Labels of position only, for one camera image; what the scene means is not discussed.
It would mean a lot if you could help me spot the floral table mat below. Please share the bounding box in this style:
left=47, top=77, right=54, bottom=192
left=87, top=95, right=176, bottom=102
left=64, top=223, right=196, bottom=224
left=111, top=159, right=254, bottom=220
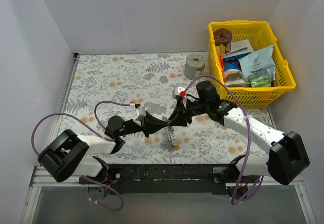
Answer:
left=59, top=54, right=265, bottom=164

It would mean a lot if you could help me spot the green snack packet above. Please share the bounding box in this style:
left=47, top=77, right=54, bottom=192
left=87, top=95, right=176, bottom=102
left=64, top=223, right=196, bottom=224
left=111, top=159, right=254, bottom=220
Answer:
left=248, top=70, right=271, bottom=87

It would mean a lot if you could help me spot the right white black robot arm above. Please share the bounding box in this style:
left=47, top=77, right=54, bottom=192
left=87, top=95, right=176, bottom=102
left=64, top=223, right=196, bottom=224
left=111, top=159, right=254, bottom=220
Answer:
left=169, top=80, right=310, bottom=185

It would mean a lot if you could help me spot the white blue box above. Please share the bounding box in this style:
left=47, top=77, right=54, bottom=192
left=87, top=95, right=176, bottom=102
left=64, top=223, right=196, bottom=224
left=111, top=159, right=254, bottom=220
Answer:
left=223, top=39, right=254, bottom=57

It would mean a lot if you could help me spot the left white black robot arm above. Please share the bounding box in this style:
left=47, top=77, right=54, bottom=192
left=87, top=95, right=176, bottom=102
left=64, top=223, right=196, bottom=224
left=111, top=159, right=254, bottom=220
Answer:
left=36, top=109, right=169, bottom=184

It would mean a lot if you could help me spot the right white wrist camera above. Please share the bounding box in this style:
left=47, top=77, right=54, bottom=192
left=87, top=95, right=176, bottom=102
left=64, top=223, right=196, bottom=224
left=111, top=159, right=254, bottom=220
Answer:
left=172, top=87, right=187, bottom=108

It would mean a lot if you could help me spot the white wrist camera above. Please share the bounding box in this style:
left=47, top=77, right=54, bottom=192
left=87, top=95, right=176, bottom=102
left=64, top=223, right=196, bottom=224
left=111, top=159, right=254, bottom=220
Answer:
left=172, top=87, right=187, bottom=108
left=133, top=104, right=146, bottom=126

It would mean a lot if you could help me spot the yellow plastic basket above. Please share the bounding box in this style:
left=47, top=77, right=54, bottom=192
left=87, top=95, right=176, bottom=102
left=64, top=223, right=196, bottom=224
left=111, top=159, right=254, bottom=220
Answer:
left=208, top=20, right=296, bottom=109

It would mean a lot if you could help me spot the large silver keyring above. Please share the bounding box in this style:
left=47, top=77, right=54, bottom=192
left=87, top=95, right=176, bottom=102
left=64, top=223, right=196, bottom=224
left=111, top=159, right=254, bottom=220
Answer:
left=161, top=126, right=176, bottom=151

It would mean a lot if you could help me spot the aluminium frame rail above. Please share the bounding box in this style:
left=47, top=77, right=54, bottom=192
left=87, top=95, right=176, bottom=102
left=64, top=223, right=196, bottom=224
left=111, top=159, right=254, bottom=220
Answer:
left=20, top=167, right=316, bottom=223

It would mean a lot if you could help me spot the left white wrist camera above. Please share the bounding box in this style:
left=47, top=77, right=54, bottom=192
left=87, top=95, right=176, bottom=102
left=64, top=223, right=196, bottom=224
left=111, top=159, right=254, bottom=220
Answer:
left=133, top=104, right=146, bottom=126

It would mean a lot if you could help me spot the brown lidded can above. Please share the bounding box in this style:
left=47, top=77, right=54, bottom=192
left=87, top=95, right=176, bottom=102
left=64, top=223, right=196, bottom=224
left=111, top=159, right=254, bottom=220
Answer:
left=213, top=28, right=232, bottom=54

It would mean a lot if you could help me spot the blue cassava chips bag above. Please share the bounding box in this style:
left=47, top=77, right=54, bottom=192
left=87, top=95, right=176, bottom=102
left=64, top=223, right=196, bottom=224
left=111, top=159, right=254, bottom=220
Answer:
left=238, top=44, right=276, bottom=81

